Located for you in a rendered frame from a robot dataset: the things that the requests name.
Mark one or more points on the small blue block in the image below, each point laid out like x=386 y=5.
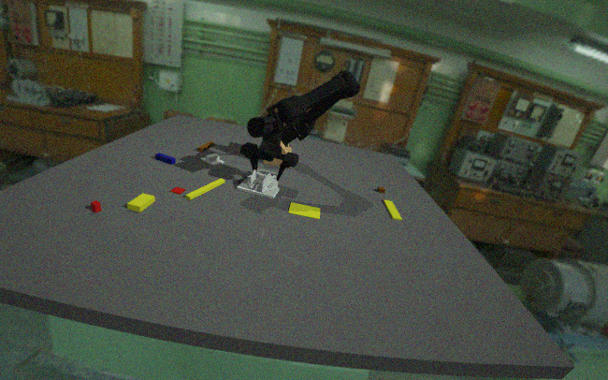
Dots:
x=165 y=158

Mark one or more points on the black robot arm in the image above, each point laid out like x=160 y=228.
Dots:
x=292 y=112

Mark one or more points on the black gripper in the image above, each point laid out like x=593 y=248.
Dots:
x=288 y=160

